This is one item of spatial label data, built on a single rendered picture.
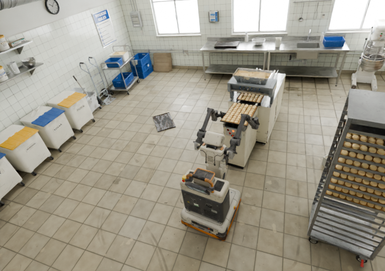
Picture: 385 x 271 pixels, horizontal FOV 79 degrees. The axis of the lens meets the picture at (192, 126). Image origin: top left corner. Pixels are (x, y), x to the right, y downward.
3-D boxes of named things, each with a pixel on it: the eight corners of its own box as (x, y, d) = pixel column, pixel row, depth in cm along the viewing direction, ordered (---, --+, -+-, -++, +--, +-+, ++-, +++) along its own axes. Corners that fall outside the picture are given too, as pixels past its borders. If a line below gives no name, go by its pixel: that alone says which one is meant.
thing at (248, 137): (238, 140, 441) (238, 99, 388) (256, 144, 426) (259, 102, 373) (224, 165, 394) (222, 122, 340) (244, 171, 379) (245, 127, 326)
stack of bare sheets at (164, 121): (152, 117, 537) (152, 116, 535) (169, 113, 545) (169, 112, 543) (157, 132, 490) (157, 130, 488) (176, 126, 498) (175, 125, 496)
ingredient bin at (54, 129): (61, 154, 467) (42, 124, 421) (38, 149, 488) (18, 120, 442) (79, 137, 506) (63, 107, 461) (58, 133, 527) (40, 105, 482)
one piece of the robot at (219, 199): (223, 231, 284) (220, 187, 235) (184, 215, 308) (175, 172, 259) (232, 208, 307) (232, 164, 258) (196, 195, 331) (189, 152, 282)
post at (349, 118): (306, 235, 274) (348, 117, 173) (307, 233, 276) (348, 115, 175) (309, 236, 273) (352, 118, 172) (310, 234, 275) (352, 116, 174)
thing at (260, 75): (238, 72, 391) (238, 69, 387) (271, 75, 368) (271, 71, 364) (233, 79, 373) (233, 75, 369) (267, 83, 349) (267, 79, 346)
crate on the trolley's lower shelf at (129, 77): (122, 78, 692) (120, 72, 680) (134, 78, 684) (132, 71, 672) (113, 87, 649) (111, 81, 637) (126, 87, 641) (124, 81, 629)
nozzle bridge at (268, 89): (234, 91, 421) (234, 74, 401) (275, 97, 390) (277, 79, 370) (227, 101, 399) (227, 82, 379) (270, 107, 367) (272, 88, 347)
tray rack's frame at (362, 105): (305, 240, 278) (348, 118, 172) (311, 205, 312) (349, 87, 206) (369, 265, 250) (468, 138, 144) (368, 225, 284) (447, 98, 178)
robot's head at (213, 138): (219, 147, 260) (222, 134, 260) (202, 142, 269) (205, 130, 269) (223, 147, 273) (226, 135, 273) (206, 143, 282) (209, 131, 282)
